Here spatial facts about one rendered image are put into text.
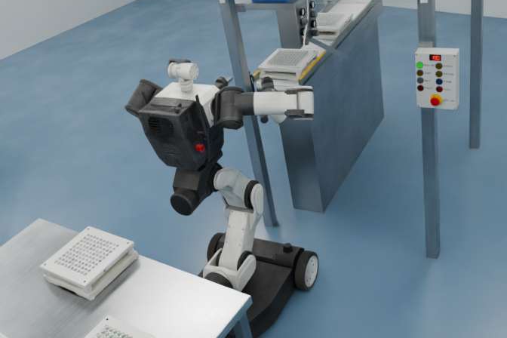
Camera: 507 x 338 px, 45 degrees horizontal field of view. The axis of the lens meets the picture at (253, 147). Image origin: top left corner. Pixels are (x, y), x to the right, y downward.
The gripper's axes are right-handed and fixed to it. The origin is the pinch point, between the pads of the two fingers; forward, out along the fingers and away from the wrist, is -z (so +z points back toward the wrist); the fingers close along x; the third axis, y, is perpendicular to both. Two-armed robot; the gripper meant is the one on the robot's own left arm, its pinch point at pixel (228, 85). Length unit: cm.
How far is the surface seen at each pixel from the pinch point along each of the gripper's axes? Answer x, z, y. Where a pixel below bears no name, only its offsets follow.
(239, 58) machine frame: -2.2, -23.6, -10.5
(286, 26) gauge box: -17.2, -33.3, 14.5
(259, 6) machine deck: -27.4, -31.5, 1.6
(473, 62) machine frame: 47, -145, 67
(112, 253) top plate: 13, 103, 23
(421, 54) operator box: -11, -31, 83
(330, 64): 21, -72, 12
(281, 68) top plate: 8.2, -37.8, 3.7
